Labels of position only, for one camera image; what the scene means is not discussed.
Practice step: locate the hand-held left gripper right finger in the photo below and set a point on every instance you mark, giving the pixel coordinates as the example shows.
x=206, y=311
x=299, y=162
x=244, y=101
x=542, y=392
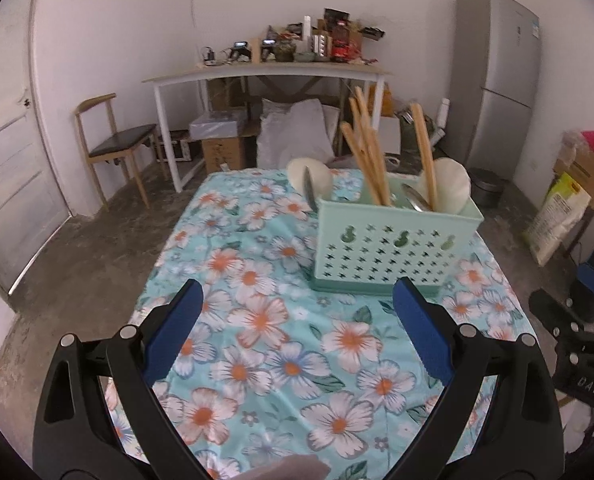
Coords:
x=424, y=335

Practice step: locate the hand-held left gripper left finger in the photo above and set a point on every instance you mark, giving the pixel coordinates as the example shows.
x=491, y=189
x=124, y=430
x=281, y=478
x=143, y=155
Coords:
x=172, y=335

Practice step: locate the green plastic utensil basket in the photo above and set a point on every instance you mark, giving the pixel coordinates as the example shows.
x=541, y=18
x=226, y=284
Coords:
x=397, y=245

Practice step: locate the metal spoon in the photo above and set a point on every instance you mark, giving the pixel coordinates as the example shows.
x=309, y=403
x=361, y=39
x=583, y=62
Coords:
x=414, y=197
x=310, y=190

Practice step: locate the white ceramic spoon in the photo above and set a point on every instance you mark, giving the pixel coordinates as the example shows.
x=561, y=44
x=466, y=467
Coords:
x=454, y=182
x=297, y=175

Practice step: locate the person's left forearm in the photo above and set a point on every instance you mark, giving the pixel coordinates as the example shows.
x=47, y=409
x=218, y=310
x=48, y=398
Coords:
x=282, y=469

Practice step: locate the person's right hand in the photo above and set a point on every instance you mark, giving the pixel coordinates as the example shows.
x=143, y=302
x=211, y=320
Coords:
x=577, y=425

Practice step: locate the yellow and white sack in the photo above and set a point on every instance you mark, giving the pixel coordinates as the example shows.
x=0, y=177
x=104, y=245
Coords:
x=557, y=220

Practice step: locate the floral tablecloth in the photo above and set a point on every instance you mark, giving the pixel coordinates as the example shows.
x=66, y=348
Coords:
x=277, y=340

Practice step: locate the large cardboard box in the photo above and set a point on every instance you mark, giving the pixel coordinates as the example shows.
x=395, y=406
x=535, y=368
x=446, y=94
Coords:
x=592, y=180

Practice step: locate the steel lidded bin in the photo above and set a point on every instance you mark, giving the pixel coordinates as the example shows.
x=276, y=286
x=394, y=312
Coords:
x=487, y=187

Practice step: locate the metal case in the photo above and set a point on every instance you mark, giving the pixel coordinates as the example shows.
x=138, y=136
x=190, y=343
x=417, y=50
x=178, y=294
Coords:
x=174, y=147

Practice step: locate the wooden chair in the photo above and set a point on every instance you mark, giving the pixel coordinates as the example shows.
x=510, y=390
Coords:
x=122, y=142

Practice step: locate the white board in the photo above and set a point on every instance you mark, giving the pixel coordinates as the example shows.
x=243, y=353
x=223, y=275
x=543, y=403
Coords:
x=389, y=135

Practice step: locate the dark green bag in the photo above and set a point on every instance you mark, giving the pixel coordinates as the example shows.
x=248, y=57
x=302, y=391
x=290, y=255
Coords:
x=422, y=125

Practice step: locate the white door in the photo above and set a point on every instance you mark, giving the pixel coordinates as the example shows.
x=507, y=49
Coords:
x=17, y=160

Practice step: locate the yellow plastic bag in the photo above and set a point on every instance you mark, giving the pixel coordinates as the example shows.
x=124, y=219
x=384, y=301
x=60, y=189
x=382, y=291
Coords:
x=379, y=100

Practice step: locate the grey refrigerator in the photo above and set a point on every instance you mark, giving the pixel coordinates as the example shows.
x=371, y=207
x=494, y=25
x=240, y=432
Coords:
x=497, y=70

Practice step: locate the tall cardboard box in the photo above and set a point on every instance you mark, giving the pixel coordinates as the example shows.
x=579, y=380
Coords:
x=227, y=92

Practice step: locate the white desk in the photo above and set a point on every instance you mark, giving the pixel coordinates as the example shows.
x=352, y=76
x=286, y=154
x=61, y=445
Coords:
x=277, y=71

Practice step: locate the white cylinder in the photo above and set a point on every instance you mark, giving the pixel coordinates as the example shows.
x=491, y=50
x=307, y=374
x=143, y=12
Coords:
x=307, y=32

